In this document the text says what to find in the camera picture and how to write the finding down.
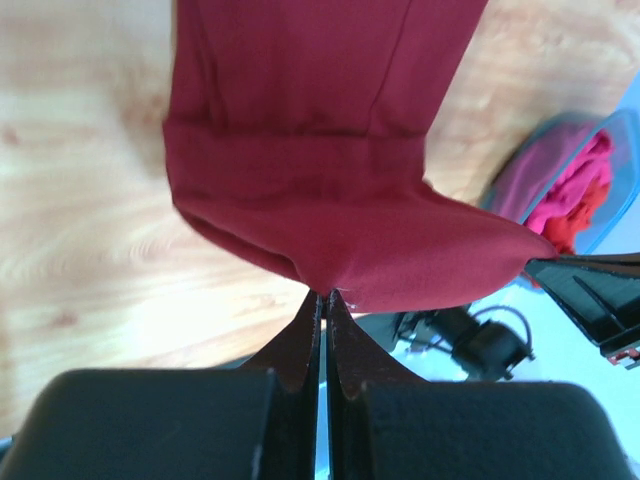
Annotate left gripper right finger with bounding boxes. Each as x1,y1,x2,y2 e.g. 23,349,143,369
326,292,630,479

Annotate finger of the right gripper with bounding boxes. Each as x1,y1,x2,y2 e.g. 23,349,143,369
527,253,639,350

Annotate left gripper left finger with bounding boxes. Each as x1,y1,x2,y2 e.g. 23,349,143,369
1,293,322,479

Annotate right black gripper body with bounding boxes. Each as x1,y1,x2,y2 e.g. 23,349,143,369
604,341,640,370

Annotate dark red t shirt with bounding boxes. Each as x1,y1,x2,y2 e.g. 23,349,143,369
163,1,556,313

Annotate bright red t shirt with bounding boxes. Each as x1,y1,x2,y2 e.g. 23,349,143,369
542,180,611,255

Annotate clear plastic basket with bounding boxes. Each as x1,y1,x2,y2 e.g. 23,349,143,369
480,109,639,255

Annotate pink t shirt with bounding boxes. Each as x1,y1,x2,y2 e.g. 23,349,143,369
490,123,615,234

